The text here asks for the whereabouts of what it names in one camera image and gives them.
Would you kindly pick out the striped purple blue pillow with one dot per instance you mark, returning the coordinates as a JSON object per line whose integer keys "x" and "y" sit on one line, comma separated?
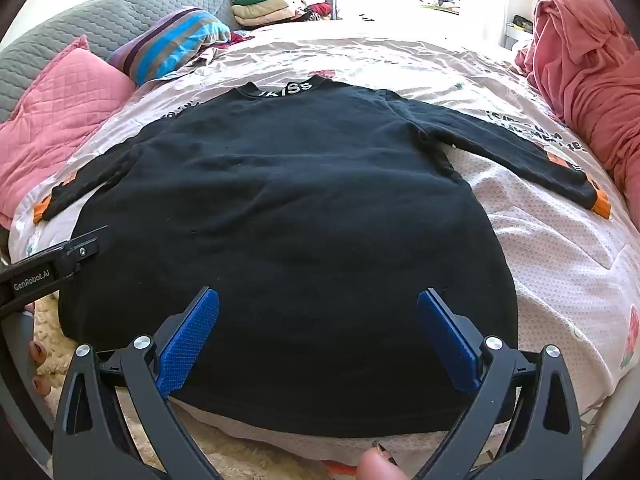
{"x": 170, "y": 42}

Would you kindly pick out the grey quilted pillow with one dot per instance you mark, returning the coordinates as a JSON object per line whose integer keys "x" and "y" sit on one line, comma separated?
{"x": 75, "y": 25}

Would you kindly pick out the crumpled pink blanket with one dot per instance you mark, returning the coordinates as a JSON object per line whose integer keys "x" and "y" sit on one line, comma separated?
{"x": 585, "y": 70}

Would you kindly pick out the pink quilted pillow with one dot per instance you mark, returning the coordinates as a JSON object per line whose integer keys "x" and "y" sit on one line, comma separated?
{"x": 60, "y": 110}

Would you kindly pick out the person's right hand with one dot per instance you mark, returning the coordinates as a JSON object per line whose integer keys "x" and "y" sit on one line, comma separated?
{"x": 377, "y": 467}

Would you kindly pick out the black sweatshirt with orange cuffs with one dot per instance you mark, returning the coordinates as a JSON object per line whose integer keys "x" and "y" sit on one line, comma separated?
{"x": 295, "y": 220}

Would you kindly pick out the fluffy beige rug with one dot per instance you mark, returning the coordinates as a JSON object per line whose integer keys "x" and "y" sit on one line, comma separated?
{"x": 52, "y": 330}

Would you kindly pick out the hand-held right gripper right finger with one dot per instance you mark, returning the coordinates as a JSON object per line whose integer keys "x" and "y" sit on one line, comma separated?
{"x": 447, "y": 340}

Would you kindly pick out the pile of folded clothes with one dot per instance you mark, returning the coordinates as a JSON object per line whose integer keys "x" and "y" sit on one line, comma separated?
{"x": 270, "y": 2}

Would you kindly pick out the white storage box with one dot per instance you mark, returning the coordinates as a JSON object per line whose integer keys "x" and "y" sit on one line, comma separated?
{"x": 517, "y": 35}

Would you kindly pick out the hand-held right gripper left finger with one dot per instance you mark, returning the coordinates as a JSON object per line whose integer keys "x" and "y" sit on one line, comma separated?
{"x": 192, "y": 340}

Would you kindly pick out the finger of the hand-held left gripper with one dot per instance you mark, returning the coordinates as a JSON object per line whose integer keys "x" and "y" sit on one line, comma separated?
{"x": 82, "y": 250}

